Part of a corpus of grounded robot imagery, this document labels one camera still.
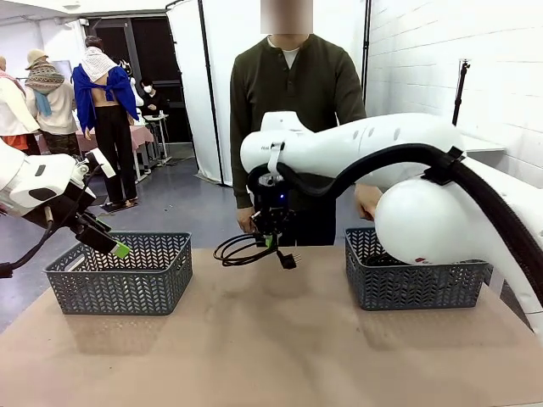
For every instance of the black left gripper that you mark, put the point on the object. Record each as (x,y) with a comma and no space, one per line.
(63,210)

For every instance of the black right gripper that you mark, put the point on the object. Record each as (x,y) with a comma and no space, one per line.
(275,203)

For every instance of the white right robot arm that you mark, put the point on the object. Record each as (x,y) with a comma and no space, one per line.
(382,135)

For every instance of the person's right forearm green sleeve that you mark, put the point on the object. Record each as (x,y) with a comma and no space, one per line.
(242,186)

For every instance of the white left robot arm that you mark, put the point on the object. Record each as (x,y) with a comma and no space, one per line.
(34,178)

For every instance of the person's right hand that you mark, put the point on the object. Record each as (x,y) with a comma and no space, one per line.
(245,220)

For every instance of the person's left hand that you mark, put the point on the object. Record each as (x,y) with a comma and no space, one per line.
(367,201)

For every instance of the grey perforated plastic basket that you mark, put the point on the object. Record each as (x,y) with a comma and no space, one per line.
(119,292)
(415,288)

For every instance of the table with pink cloth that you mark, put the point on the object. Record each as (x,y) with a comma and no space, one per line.
(140,137)

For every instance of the mannequin with blue cloth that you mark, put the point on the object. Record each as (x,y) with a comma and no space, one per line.
(106,127)

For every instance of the small white desk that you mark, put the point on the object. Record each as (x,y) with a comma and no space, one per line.
(159,118)

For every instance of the mannequin with patterned scarf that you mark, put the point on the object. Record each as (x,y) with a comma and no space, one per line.
(51,106)

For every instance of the seated person with mask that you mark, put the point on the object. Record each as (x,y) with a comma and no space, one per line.
(150,99)

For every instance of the mannequin in white coat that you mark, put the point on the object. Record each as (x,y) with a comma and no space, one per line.
(12,110)

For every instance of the person in green sweater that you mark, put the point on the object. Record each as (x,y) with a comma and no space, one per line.
(297,85)

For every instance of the black backdrop stand pole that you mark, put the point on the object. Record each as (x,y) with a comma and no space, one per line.
(211,85)
(365,42)

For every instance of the white backdrop curtain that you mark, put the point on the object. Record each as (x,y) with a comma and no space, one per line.
(186,85)

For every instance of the black tripod stand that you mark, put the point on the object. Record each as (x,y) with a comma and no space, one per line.
(461,93)

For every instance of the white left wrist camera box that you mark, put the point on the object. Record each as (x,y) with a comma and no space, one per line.
(102,163)

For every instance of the white wall shelf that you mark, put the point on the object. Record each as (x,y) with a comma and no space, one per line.
(483,146)

